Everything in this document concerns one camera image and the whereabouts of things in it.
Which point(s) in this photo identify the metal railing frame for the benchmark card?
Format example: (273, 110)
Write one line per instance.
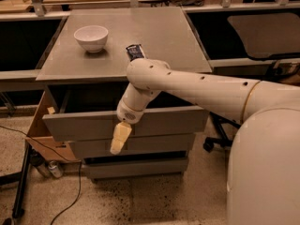
(150, 3)

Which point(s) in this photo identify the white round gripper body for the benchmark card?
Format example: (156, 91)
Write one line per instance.
(128, 114)

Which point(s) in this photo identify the grey drawer cabinet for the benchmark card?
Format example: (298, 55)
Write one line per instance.
(164, 34)

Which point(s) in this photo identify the dark blue snack wrapper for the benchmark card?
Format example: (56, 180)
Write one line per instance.
(135, 51)

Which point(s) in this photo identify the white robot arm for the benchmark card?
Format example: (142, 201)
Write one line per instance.
(263, 184)

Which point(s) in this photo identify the cardboard box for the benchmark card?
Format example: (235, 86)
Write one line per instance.
(41, 139)

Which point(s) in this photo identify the grey bottom drawer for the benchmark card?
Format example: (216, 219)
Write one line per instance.
(135, 168)

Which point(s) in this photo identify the dark bottle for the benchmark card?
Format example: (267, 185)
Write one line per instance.
(38, 161)

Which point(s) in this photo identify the grey top drawer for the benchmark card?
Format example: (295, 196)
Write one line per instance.
(88, 112)

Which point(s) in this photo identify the white ceramic bowl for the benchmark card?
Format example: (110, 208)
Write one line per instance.
(92, 38)

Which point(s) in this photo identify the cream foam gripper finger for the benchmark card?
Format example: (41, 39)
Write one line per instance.
(120, 135)

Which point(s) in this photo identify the black office chair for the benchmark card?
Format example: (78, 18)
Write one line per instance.
(252, 47)

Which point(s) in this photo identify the silver can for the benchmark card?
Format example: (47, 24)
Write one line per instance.
(55, 169)

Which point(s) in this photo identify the black stand leg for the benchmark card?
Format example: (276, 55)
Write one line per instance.
(19, 178)

